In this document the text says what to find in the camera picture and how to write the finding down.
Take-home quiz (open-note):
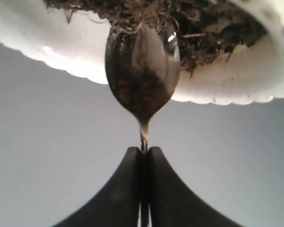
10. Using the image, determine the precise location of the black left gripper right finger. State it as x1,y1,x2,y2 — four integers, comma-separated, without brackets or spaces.
147,147,239,227

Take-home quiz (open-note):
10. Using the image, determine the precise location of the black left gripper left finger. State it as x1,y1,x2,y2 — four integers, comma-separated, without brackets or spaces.
55,147,142,227

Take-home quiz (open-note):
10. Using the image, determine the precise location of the steel spoon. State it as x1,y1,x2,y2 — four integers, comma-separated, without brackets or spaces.
105,24,180,153

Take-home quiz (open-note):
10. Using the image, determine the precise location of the white scalloped flower pot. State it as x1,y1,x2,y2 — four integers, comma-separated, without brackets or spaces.
0,0,284,105

